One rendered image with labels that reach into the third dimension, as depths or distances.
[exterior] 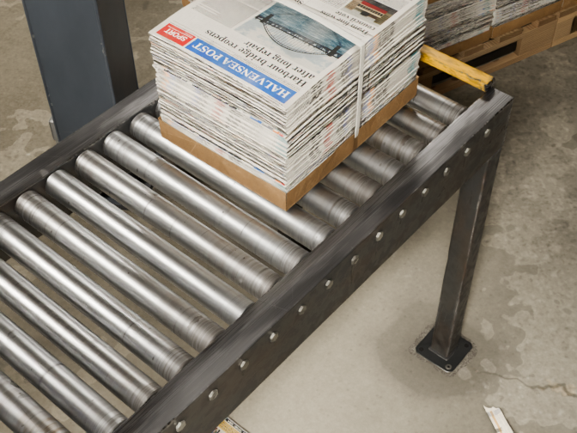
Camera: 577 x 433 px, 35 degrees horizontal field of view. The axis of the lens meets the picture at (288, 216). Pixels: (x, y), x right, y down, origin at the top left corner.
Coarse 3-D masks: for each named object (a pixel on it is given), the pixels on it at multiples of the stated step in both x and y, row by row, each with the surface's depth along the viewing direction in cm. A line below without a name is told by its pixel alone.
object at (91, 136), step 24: (144, 96) 170; (96, 120) 165; (120, 120) 165; (72, 144) 161; (96, 144) 162; (144, 144) 173; (24, 168) 157; (48, 168) 157; (72, 168) 160; (0, 192) 153
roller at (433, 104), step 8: (424, 88) 171; (416, 96) 170; (424, 96) 170; (432, 96) 169; (440, 96) 169; (408, 104) 172; (416, 104) 170; (424, 104) 170; (432, 104) 169; (440, 104) 168; (448, 104) 168; (456, 104) 168; (424, 112) 170; (432, 112) 169; (440, 112) 168; (448, 112) 167; (456, 112) 167; (440, 120) 169; (448, 120) 167
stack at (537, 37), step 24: (192, 0) 253; (456, 0) 268; (480, 0) 273; (504, 0) 279; (528, 0) 286; (552, 0) 292; (432, 24) 268; (456, 24) 274; (480, 24) 281; (552, 24) 300; (480, 48) 288; (528, 48) 302; (432, 72) 283
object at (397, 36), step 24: (312, 0) 150; (336, 0) 150; (360, 0) 150; (384, 0) 150; (408, 0) 150; (360, 24) 146; (384, 24) 146; (408, 24) 152; (384, 48) 149; (408, 48) 156; (384, 72) 153; (408, 72) 162; (384, 96) 159
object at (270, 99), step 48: (192, 48) 141; (240, 48) 141; (288, 48) 142; (336, 48) 142; (192, 96) 148; (240, 96) 138; (288, 96) 134; (336, 96) 144; (240, 144) 148; (288, 144) 139; (336, 144) 152
